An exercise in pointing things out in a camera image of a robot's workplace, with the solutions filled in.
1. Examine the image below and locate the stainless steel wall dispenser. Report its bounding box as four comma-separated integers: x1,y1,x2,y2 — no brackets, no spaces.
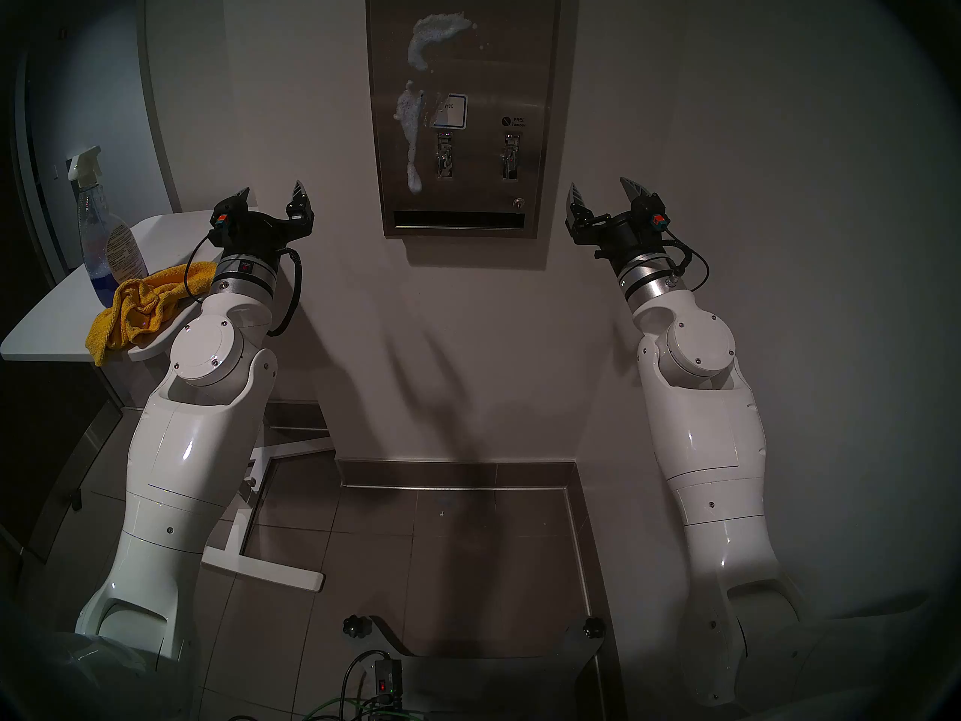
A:
366,0,564,240

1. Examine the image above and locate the long white foam streak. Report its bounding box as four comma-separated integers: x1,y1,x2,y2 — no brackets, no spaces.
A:
394,81,425,195

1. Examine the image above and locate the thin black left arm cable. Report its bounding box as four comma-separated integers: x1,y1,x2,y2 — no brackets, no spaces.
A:
183,230,226,305

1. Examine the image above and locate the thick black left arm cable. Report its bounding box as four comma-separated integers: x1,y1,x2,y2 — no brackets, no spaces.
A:
264,246,303,339

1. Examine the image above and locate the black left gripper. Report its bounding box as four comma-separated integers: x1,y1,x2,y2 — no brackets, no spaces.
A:
210,179,315,267

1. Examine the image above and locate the spray bottle with blue liquid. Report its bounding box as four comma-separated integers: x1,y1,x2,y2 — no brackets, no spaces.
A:
68,146,149,307

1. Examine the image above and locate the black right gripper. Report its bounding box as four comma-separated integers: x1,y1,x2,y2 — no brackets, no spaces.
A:
565,176,666,272

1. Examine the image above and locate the curved white foam smear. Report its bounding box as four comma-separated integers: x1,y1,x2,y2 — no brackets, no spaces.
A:
408,14,477,71

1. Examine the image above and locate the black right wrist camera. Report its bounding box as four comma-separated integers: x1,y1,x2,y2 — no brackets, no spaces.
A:
632,192,670,236

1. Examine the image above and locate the black base cable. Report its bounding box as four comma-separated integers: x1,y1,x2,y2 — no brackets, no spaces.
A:
342,650,391,721

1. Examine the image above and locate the black power box red light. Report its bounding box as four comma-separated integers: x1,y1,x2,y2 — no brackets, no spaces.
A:
373,656,406,701

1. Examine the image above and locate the green base cable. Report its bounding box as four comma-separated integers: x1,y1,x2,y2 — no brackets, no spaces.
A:
300,693,376,721

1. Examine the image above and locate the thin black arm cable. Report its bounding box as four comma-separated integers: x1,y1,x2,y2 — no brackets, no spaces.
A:
183,230,226,305
664,228,710,294

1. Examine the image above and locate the yellow microfibre cloth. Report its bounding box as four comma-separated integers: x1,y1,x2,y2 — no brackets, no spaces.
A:
86,261,215,366

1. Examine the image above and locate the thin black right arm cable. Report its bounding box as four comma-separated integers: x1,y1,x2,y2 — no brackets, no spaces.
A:
664,228,710,294

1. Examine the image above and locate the white side table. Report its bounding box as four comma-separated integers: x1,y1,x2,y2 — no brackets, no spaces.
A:
0,209,335,593

